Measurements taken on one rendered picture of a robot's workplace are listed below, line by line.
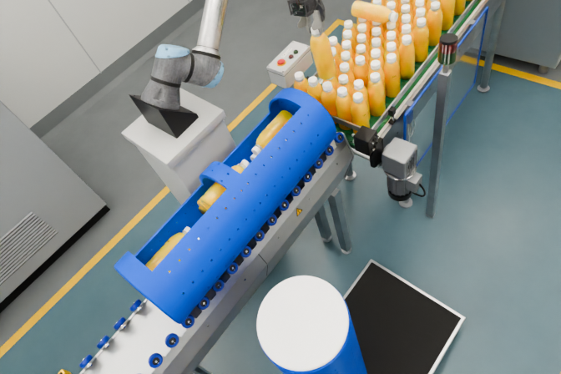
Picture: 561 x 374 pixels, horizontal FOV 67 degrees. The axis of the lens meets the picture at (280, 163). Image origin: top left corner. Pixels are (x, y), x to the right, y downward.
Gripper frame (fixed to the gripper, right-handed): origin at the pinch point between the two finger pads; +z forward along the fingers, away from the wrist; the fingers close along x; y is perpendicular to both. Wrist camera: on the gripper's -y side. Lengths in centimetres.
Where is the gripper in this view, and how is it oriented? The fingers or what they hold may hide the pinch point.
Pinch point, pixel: (315, 29)
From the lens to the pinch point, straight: 156.5
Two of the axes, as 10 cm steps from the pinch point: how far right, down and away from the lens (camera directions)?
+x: 7.7, 2.9, -5.7
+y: -6.0, 6.5, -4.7
